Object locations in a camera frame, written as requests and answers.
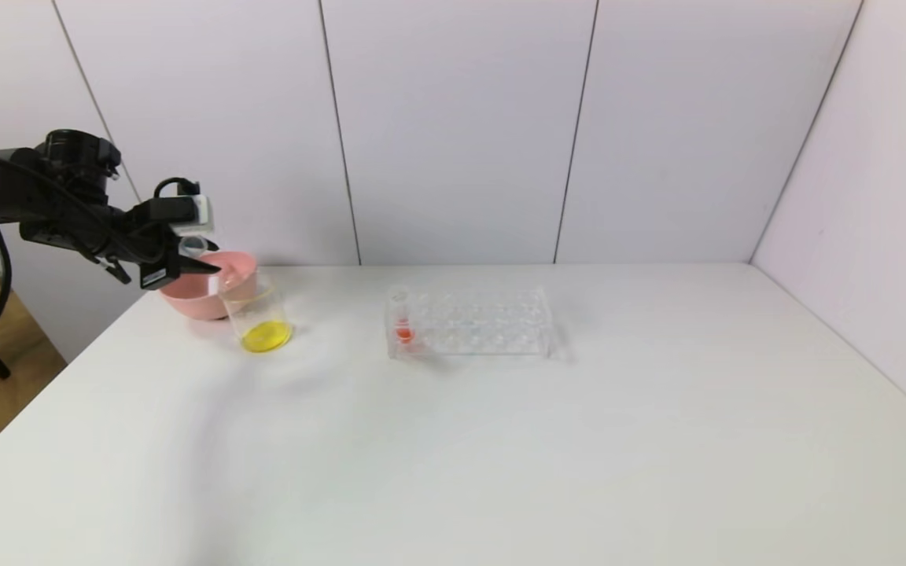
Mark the clear acrylic test tube rack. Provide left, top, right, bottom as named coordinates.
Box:
left=385, top=285, right=554, bottom=361

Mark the test tube with red pigment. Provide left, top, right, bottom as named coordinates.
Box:
left=392, top=289, right=418, bottom=347

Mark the clear glass beaker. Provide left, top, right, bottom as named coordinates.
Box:
left=221, top=270, right=297, bottom=355

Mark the pink bowl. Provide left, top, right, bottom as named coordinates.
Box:
left=160, top=252, right=260, bottom=322

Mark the thin black camera cable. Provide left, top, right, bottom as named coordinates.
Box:
left=154, top=178, right=201, bottom=200

